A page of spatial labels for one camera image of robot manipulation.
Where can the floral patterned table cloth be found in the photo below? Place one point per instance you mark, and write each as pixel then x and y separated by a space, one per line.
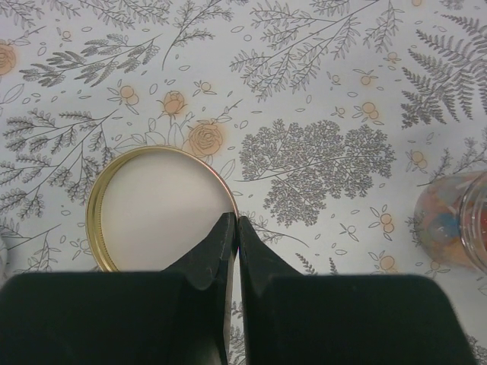
pixel 326 119

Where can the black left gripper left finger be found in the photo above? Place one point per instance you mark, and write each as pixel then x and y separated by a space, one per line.
pixel 175 316

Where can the clear plastic jar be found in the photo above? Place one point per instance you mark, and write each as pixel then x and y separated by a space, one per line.
pixel 450 220

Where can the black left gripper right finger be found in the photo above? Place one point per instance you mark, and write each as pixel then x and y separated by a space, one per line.
pixel 291 318

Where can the round wooden jar lid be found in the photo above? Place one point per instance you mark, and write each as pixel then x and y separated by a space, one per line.
pixel 150 206

